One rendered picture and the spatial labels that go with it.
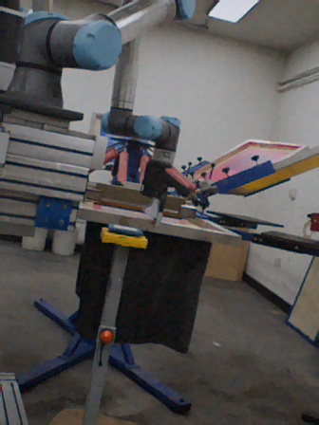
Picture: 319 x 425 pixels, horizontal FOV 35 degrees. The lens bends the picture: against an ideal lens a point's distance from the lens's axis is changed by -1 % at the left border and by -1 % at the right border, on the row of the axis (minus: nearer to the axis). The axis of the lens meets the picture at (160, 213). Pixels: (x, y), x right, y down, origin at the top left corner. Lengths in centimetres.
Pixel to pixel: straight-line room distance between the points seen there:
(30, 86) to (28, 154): 17
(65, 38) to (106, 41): 10
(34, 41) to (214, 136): 535
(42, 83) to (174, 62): 531
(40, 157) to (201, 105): 534
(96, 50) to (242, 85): 555
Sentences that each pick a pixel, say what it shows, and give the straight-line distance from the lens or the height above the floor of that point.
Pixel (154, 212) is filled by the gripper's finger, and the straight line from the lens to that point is 168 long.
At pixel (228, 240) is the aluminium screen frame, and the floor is 97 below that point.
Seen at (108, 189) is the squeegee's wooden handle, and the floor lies 104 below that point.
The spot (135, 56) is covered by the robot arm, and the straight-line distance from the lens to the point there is 168.
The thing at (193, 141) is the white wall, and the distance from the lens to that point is 654.
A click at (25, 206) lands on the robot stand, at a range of 139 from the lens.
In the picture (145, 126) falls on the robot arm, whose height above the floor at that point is 128.
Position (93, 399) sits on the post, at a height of 44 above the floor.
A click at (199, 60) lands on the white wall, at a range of 667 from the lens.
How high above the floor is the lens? 114
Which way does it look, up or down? 4 degrees down
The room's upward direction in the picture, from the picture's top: 11 degrees clockwise
